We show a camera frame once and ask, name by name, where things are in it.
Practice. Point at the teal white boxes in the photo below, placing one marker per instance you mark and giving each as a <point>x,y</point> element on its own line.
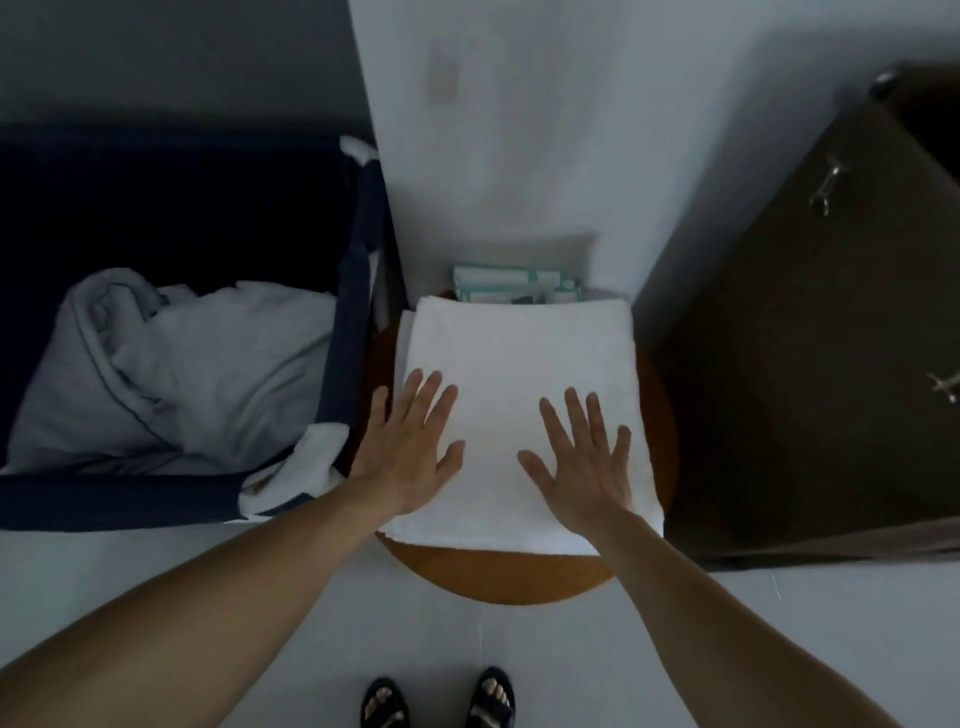
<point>502,281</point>

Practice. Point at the grey door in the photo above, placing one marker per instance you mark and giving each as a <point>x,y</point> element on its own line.
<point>172,60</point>

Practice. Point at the round wooden side table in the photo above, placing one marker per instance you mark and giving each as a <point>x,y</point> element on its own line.
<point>495,577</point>

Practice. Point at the white pillowcase black piping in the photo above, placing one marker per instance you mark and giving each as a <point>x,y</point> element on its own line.
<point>210,360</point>

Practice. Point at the person's left hand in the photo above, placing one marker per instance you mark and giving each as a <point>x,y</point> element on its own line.
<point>405,457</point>

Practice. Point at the person's right forearm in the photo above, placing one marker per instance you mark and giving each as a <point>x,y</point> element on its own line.
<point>735,637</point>

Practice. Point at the white towel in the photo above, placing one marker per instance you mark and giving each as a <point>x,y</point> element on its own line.
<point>403,345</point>
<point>517,360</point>

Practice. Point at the person's left forearm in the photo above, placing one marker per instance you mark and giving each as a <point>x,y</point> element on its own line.
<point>172,630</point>

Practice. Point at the black sandal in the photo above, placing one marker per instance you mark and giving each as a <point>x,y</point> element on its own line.
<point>491,697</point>
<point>384,705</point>

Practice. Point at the navy laundry hamper white frame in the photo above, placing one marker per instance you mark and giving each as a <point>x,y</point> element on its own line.
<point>352,300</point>

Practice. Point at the person's right hand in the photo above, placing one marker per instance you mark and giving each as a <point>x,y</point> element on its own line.
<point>592,472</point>

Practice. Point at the brown housekeeping cart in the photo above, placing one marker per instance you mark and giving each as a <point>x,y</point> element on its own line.
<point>810,375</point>

